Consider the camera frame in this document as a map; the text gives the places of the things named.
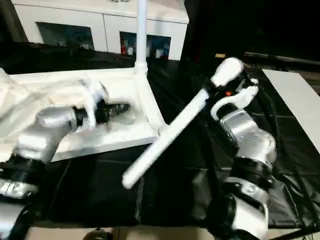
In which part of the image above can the white plastic table top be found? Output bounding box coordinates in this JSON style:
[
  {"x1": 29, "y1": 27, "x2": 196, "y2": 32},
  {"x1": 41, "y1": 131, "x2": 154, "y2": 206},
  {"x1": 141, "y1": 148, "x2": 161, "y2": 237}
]
[{"x1": 0, "y1": 67, "x2": 168, "y2": 163}]

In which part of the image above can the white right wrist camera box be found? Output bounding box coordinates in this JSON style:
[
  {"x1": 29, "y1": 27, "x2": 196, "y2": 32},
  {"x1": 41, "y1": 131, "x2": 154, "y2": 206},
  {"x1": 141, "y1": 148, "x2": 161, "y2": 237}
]
[{"x1": 210, "y1": 79, "x2": 261, "y2": 122}]

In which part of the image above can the white plastic table leg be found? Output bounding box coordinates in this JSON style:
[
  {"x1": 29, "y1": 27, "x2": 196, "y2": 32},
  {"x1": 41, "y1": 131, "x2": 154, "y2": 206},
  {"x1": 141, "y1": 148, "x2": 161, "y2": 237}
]
[
  {"x1": 134, "y1": 0, "x2": 149, "y2": 76},
  {"x1": 121, "y1": 56, "x2": 246, "y2": 191}
]

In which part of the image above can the white sideboard with glass doors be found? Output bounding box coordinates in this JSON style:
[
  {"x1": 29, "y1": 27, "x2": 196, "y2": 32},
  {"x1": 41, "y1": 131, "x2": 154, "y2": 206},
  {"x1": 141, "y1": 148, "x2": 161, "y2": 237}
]
[{"x1": 11, "y1": 0, "x2": 190, "y2": 61}]

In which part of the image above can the black cabinet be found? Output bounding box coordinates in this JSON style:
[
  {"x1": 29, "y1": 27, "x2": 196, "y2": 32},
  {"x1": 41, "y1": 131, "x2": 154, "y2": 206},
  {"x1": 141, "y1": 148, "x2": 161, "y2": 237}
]
[{"x1": 182, "y1": 0, "x2": 320, "y2": 61}]

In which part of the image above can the black mat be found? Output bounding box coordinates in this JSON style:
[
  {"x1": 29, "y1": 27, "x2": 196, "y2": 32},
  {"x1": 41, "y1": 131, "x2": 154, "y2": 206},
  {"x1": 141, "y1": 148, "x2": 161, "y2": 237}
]
[{"x1": 0, "y1": 42, "x2": 320, "y2": 228}]

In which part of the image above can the grey curtain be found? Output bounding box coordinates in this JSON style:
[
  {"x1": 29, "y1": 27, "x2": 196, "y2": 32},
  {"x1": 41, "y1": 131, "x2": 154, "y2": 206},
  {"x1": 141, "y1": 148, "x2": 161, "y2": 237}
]
[{"x1": 0, "y1": 0, "x2": 31, "y2": 45}]

